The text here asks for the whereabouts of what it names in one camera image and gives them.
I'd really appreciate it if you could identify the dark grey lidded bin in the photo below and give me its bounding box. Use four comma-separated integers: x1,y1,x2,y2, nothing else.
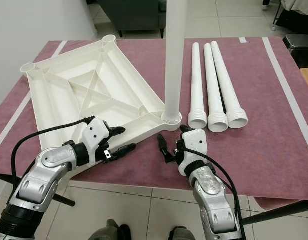
283,35,308,68

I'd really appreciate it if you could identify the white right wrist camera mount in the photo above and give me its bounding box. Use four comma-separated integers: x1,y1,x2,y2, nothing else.
176,129,207,176

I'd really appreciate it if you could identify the grey robot foot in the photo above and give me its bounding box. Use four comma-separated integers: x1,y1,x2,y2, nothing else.
169,226,204,240
89,220,129,240

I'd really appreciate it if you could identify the grey robot left foot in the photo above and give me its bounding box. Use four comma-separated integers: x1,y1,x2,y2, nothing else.
89,220,129,240

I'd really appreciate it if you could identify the maroon table cloth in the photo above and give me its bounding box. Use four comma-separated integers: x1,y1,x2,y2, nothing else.
0,37,308,211

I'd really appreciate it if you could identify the grey robot right foot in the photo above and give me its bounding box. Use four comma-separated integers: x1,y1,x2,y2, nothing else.
169,226,204,240

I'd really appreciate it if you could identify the dark grey armchair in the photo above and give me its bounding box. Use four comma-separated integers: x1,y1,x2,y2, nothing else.
96,0,167,38

